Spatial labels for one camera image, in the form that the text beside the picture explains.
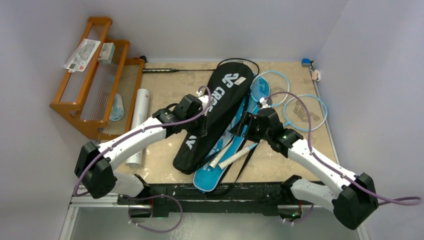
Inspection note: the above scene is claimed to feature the blue racket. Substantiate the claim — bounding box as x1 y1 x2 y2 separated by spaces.
209 70 290 169
217 94 329 170

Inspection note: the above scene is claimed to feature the black Crossway racket bag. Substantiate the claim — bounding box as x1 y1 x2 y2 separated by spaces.
172 62 254 175

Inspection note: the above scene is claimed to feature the white shuttlecock tube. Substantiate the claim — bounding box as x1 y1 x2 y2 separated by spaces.
125 88 151 168

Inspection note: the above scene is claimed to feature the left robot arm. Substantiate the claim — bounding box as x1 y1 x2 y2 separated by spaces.
73 94 215 205

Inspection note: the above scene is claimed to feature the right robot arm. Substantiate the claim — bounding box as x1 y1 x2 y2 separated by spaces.
230 108 379 230

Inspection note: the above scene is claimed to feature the blue white wipes pack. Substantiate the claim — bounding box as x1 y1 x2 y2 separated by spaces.
108 93 125 122

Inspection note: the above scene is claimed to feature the blue racket bag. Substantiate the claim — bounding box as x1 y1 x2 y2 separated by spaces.
193 97 257 193

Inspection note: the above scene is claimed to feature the blue clip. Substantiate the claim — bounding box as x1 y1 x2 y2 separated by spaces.
301 58 313 68

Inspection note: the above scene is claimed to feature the wooden shelf rack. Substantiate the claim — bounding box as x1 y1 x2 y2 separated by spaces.
49 16 146 141

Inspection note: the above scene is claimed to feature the small white green box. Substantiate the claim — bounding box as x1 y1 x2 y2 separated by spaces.
97 42 116 64

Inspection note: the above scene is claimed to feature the white plastic package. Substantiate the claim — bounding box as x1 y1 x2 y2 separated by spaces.
63 38 101 73

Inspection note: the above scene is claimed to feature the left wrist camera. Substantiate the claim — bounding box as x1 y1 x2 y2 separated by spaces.
196 90 211 108

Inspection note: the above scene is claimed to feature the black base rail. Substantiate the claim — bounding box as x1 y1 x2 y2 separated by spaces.
117 182 311 218

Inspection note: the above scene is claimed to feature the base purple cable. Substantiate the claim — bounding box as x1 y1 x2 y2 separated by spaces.
127 193 184 233

